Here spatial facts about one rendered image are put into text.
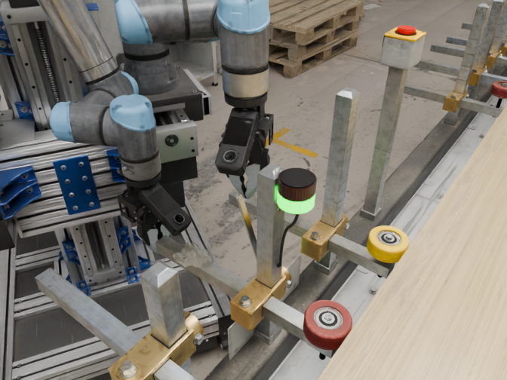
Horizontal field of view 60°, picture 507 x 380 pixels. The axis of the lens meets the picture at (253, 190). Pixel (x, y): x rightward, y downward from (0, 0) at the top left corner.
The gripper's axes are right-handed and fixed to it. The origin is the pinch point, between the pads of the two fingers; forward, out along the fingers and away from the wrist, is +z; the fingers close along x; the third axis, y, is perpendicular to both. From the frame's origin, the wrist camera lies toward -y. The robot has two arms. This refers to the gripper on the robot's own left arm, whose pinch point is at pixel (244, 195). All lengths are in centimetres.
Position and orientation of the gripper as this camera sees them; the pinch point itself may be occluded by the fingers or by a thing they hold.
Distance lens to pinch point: 83.1
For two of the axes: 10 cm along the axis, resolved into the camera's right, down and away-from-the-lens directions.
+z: 0.1, 8.0, 6.0
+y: 2.9, -5.8, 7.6
